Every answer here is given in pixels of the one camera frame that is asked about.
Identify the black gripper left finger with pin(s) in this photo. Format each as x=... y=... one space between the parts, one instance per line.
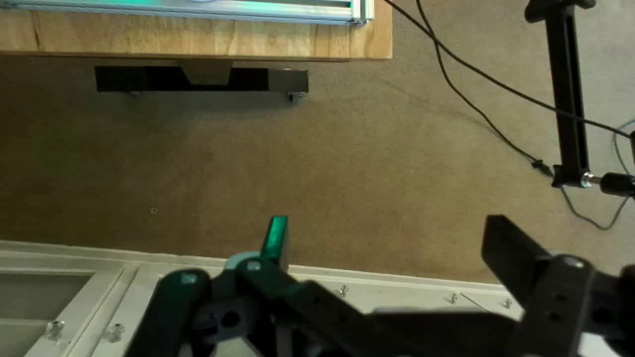
x=256 y=301

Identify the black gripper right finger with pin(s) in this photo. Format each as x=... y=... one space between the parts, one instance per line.
x=562 y=295

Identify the wooden table with metal rail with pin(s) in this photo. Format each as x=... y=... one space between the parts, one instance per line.
x=151 y=53

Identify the white sideboard cabinet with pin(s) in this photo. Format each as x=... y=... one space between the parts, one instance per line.
x=79 y=301

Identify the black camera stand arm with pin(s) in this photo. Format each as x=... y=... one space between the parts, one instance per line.
x=558 y=16

